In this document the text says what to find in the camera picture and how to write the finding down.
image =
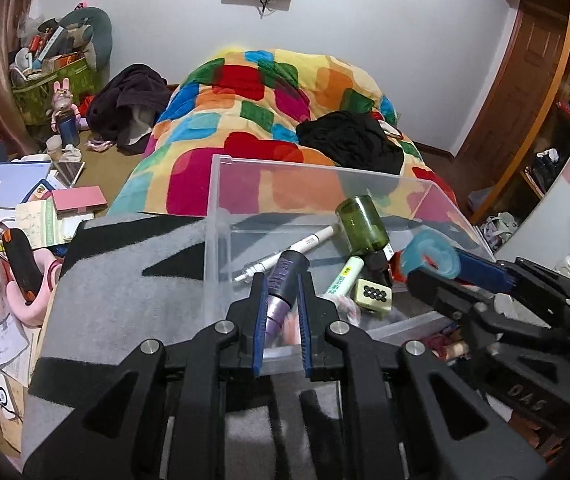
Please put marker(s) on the blue bottle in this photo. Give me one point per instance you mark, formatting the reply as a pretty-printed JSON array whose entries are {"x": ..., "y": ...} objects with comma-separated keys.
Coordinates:
[{"x": 69, "y": 130}]

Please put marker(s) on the pink curved massager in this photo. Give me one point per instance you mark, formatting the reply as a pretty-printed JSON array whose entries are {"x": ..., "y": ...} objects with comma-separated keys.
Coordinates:
[{"x": 35, "y": 312}]

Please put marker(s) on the small grey notebook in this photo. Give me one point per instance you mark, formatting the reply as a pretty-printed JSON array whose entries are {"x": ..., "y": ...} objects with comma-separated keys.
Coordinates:
[{"x": 70, "y": 172}]

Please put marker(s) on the light green lip balm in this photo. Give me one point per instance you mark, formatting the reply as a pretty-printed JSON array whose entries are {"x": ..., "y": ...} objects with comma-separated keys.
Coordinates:
[{"x": 345, "y": 275}]

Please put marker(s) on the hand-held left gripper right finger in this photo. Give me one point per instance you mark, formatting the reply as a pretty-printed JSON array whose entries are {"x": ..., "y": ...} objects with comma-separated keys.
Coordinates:
[{"x": 305, "y": 325}]

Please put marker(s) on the wooden shelf unit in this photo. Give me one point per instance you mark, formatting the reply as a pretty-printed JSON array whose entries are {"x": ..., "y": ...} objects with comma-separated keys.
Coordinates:
[{"x": 565, "y": 60}]

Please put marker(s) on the black and orange tool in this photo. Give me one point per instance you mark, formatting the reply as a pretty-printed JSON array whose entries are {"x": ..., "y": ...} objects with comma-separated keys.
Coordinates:
[{"x": 22, "y": 265}]

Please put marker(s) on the pink bunny toy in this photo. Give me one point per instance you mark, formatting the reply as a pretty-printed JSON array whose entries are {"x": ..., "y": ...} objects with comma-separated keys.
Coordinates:
[{"x": 62, "y": 97}]

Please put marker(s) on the blue tape roll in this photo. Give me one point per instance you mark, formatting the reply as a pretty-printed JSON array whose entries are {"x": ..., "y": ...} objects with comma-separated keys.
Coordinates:
[{"x": 425, "y": 250}]

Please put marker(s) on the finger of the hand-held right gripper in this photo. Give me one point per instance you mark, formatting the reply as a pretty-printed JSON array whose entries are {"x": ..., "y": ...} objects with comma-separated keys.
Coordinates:
[
  {"x": 482, "y": 267},
  {"x": 440, "y": 295}
]

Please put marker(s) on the wooden door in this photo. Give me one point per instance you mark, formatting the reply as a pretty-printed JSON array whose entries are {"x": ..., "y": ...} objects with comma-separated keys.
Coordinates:
[{"x": 515, "y": 85}]

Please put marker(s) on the blue book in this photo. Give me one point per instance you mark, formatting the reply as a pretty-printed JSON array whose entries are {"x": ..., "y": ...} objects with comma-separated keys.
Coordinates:
[{"x": 10, "y": 185}]

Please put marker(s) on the purple marker pen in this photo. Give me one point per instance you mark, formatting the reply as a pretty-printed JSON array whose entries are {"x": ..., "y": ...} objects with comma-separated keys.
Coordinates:
[{"x": 285, "y": 280}]

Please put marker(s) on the green bag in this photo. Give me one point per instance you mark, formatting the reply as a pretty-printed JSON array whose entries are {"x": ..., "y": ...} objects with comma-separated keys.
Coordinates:
[{"x": 35, "y": 100}]

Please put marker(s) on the white round device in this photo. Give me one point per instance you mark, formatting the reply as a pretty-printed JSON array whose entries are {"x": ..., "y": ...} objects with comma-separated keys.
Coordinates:
[{"x": 1, "y": 392}]

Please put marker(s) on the clear plastic storage box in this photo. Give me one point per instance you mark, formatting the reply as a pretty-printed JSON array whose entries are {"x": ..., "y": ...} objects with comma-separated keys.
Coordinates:
[{"x": 220, "y": 240}]

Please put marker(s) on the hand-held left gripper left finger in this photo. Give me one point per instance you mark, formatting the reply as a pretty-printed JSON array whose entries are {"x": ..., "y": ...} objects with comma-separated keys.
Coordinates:
[{"x": 261, "y": 325}]

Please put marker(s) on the colourful patchwork quilt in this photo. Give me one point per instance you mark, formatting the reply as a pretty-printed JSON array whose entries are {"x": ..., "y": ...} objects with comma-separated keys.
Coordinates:
[{"x": 245, "y": 110}]

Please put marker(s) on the cream and green mahjong tile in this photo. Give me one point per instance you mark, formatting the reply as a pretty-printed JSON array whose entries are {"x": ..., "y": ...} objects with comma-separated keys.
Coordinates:
[{"x": 372, "y": 297}]

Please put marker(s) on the grey plush pillow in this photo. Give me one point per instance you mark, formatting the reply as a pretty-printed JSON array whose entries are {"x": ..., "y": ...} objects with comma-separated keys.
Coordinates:
[{"x": 100, "y": 35}]

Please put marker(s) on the white bag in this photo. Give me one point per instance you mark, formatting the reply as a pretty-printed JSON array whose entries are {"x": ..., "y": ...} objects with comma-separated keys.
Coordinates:
[{"x": 502, "y": 222}]

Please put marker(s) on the white panel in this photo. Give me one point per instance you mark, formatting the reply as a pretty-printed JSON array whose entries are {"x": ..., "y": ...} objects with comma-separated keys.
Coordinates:
[{"x": 555, "y": 200}]

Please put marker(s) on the black cloth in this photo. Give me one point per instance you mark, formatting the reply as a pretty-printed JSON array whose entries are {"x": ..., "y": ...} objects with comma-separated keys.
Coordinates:
[{"x": 350, "y": 140}]

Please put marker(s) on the dark purple cloth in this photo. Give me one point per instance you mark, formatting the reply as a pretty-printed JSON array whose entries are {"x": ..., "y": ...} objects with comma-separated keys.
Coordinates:
[{"x": 130, "y": 90}]

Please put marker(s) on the pink flat box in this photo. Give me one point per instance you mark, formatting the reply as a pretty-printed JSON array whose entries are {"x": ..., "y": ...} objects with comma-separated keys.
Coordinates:
[{"x": 80, "y": 200}]

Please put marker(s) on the grey and black blanket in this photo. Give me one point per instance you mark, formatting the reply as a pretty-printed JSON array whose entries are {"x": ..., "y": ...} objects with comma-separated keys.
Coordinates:
[{"x": 115, "y": 310}]

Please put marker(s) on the green glass pump bottle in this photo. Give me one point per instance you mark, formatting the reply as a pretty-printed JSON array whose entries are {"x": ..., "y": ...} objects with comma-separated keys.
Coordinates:
[{"x": 362, "y": 225}]

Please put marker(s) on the white pen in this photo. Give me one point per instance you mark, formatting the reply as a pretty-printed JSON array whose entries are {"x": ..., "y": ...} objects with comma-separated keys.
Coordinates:
[{"x": 305, "y": 245}]

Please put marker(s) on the green and white booklet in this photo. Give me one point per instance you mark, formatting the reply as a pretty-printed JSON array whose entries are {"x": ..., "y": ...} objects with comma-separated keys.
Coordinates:
[{"x": 40, "y": 225}]

